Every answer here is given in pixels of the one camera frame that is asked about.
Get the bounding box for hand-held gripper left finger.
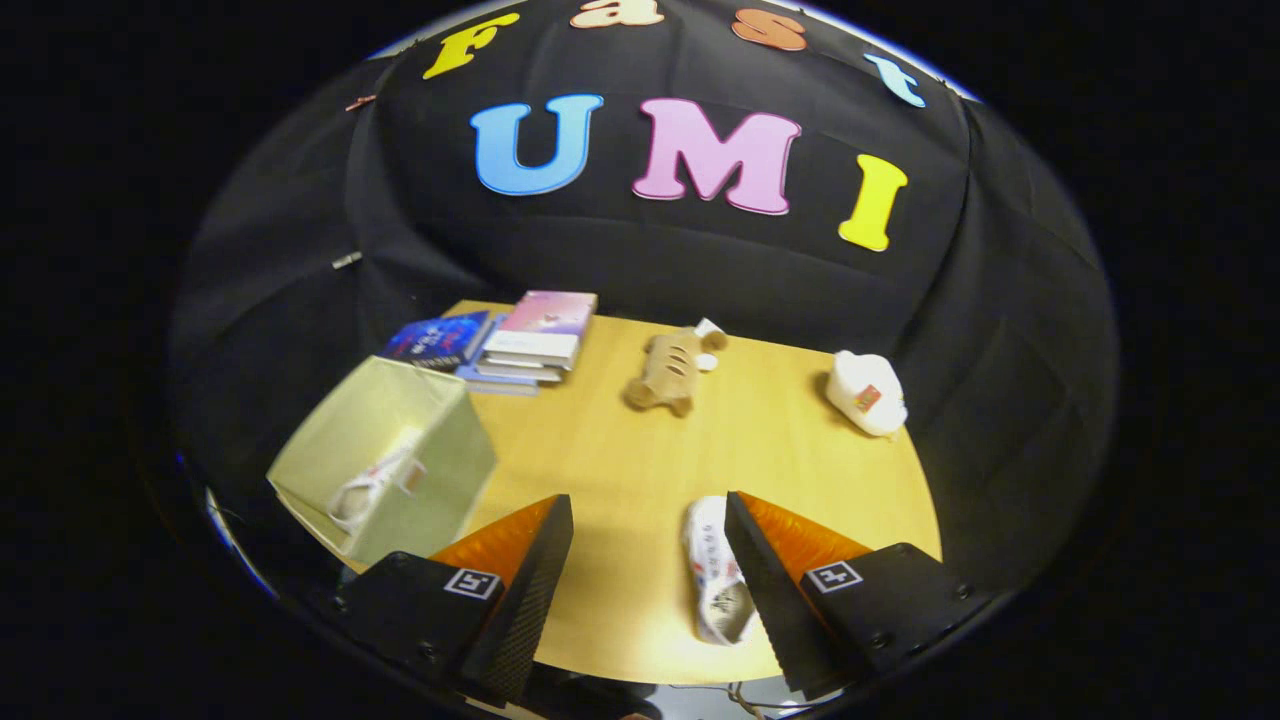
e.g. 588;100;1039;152
328;493;575;708

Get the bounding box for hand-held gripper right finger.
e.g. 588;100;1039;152
723;490;1004;701

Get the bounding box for pale green storage box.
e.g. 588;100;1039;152
265;354;499;569

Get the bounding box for white plush toy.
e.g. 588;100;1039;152
824;349;910;439

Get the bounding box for light blue book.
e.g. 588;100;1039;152
454;314;542;397

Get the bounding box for white thin book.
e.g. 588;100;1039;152
474;354;577;384

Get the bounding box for brown plush toy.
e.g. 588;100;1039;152
624;317;730;420

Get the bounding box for dark blue book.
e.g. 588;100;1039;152
379;309;494;374

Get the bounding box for pink cover book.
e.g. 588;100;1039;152
481;289;600;372

